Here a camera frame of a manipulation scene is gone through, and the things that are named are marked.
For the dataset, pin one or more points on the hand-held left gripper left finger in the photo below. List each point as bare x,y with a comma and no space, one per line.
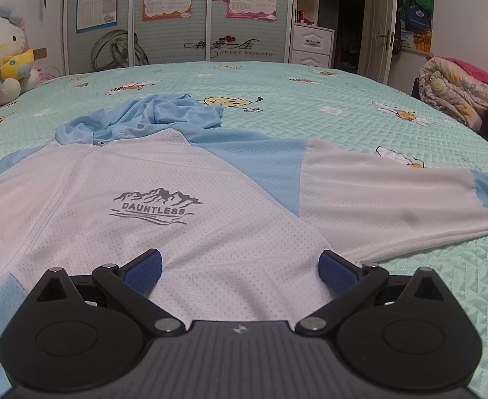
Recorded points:
144,272

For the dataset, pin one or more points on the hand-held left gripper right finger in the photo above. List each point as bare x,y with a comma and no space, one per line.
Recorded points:
335,272

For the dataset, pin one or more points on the light blue white jacket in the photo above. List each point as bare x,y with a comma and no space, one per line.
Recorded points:
165,174

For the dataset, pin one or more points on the bee print bed quilt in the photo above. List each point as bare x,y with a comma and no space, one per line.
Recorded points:
351,91

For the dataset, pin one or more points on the folded floral quilt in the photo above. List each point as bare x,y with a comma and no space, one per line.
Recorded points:
451,87

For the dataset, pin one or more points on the white drawer cabinet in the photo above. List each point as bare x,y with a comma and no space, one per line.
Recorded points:
312,45

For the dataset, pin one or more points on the grey sliding door wardrobe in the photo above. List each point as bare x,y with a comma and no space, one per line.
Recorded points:
169,41

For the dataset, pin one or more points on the white door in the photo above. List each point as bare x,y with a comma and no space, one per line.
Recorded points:
381,29

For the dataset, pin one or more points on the red blanket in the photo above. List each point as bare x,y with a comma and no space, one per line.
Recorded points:
484,75

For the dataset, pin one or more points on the blue bag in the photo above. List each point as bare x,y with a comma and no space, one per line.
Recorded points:
416,16

